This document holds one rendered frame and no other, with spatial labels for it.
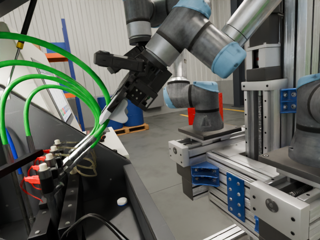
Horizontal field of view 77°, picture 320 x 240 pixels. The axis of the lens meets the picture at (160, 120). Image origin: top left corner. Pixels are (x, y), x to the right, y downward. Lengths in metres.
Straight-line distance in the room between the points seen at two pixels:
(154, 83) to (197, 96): 0.49
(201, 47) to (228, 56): 0.06
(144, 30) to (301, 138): 0.53
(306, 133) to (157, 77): 0.41
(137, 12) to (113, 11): 6.98
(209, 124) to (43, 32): 6.63
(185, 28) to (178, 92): 0.55
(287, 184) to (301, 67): 0.40
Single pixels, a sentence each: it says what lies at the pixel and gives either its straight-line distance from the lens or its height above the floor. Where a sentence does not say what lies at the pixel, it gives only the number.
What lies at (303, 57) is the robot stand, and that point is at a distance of 0.85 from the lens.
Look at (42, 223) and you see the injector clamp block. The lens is 0.63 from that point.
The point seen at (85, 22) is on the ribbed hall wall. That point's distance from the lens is 7.33.
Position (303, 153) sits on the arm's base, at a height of 1.07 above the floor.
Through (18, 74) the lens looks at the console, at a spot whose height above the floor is 1.37.
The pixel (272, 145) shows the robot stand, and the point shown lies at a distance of 0.87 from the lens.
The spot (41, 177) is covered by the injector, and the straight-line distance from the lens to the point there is 0.57.
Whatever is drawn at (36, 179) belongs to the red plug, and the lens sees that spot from 0.59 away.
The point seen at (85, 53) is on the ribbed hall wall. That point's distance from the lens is 7.16.
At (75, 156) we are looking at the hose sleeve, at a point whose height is 1.13.
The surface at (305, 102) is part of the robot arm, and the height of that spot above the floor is 1.20.
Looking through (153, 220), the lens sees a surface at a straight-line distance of 0.57.
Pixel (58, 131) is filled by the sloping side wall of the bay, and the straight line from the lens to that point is 0.86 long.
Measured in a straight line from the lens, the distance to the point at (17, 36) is 0.54.
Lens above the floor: 1.29
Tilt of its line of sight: 11 degrees down
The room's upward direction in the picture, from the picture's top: 6 degrees counter-clockwise
